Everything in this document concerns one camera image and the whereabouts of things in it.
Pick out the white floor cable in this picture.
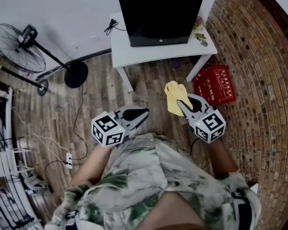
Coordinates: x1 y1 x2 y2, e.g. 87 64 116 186
11 106 71 154

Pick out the person's left forearm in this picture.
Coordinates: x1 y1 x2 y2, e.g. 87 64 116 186
69 144 114 187

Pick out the white small shelf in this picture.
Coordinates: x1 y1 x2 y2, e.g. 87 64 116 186
0 147 33 177

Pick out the black coiled power cord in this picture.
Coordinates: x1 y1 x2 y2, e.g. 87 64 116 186
103 18 127 36

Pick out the black wire rack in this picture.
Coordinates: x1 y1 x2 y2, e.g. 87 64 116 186
0 78 43 230

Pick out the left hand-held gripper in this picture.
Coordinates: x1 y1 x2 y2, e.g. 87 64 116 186
90 105 151 148

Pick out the black floor cable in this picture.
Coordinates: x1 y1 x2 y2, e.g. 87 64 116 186
44 85 89 177

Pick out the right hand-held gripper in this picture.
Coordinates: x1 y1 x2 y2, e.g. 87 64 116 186
176 93 227 144

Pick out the black box appliance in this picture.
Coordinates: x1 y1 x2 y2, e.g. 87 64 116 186
115 0 207 48

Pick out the white low table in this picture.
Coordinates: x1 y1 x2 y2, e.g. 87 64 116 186
110 11 219 93

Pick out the black standing fan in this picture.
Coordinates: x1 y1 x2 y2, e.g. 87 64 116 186
0 23 89 89

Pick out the red box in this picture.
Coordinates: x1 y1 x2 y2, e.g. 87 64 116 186
192 65 237 106

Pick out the person's patterned shirt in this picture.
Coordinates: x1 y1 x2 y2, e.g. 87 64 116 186
44 132 262 230

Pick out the person's bare chest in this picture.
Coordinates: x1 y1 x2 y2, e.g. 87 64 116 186
144 190 208 230

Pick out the black stand with round base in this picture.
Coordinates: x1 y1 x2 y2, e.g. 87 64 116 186
0 58 50 98

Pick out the grey harness strap with buckle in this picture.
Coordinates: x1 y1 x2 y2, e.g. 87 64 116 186
65 209 79 230
231 190 254 230

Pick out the small potted succulent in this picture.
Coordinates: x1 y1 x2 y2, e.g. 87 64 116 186
194 32 210 48

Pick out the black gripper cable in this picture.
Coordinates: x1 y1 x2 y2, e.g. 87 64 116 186
189 138 200 157

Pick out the white power strip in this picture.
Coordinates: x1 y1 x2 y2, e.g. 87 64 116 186
65 152 74 170

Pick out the small flower plant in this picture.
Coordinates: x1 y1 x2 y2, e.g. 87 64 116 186
193 15 205 31

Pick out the person's right forearm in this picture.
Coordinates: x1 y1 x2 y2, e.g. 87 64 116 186
207 138 240 177

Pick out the yellow cleaning cloth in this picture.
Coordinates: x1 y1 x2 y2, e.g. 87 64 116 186
164 80 195 117

